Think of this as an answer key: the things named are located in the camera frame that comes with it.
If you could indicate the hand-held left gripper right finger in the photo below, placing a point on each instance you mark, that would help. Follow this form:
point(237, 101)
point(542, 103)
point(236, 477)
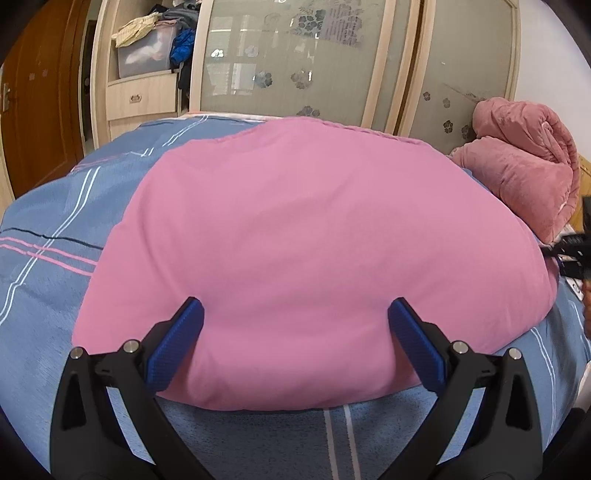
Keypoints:
point(418, 348)

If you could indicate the grey folded clothes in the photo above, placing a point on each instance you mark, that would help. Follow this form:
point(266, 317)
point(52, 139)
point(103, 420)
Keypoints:
point(180, 11)

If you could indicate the beige drawer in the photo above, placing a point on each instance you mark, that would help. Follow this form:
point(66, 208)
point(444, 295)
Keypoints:
point(141, 98)

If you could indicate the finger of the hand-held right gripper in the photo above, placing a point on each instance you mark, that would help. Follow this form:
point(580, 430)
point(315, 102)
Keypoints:
point(570, 249)

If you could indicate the striped blue pink bed sheet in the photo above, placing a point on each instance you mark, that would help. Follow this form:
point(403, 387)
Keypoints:
point(51, 286)

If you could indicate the pale yellow cloth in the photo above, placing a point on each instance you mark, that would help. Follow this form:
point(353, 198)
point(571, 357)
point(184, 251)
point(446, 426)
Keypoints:
point(136, 28)

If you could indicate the rolled pink blanket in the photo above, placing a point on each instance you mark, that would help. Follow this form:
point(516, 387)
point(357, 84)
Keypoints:
point(526, 170)

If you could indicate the brown wooden door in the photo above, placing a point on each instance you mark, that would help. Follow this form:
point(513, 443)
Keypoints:
point(37, 92)

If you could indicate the clear plastic storage box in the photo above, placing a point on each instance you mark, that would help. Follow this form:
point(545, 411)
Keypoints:
point(145, 57)

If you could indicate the blue jacket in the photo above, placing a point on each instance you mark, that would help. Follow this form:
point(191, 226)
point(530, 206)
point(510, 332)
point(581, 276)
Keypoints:
point(182, 50)

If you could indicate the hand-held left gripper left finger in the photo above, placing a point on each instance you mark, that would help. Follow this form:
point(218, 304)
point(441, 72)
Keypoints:
point(173, 348)

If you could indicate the beige open shelf unit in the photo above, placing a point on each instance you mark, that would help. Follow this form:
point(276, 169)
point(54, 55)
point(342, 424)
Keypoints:
point(138, 106)

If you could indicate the pink garment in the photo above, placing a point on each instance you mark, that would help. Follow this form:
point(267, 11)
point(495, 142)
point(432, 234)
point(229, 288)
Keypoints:
point(314, 249)

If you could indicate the wardrobe with frosted sliding doors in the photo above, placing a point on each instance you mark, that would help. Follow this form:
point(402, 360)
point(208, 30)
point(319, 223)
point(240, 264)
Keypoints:
point(323, 60)

